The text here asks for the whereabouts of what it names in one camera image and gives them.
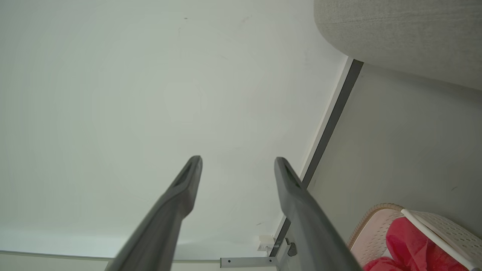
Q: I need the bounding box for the white metal bracket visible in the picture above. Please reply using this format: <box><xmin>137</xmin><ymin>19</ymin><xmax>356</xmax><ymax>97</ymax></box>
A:
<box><xmin>220</xmin><ymin>239</ymin><xmax>298</xmax><ymax>268</ymax></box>

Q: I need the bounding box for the plain red garment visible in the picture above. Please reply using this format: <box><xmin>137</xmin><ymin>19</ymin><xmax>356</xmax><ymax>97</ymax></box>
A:
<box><xmin>363</xmin><ymin>216</ymin><xmax>469</xmax><ymax>271</ymax></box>

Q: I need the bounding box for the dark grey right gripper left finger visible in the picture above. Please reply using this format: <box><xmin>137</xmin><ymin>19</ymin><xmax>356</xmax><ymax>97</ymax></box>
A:
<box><xmin>105</xmin><ymin>155</ymin><xmax>203</xmax><ymax>271</ymax></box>

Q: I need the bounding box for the dark grey baseboard strip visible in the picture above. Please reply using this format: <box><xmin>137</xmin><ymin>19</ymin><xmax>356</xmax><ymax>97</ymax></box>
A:
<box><xmin>269</xmin><ymin>59</ymin><xmax>364</xmax><ymax>257</ymax></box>

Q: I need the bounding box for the white perforated laundry basket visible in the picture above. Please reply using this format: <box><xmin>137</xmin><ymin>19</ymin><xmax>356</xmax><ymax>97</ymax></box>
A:
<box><xmin>346</xmin><ymin>203</ymin><xmax>482</xmax><ymax>271</ymax></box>

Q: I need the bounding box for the grey fabric sofa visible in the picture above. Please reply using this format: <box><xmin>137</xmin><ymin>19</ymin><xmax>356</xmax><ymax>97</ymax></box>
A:
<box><xmin>314</xmin><ymin>0</ymin><xmax>482</xmax><ymax>91</ymax></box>

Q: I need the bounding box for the white wall socket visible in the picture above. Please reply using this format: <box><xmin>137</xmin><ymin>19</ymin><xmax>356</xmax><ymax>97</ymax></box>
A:
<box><xmin>258</xmin><ymin>235</ymin><xmax>276</xmax><ymax>252</ymax></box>

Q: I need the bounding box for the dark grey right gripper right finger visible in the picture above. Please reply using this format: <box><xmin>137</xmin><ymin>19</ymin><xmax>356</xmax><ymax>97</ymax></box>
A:
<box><xmin>274</xmin><ymin>157</ymin><xmax>364</xmax><ymax>271</ymax></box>

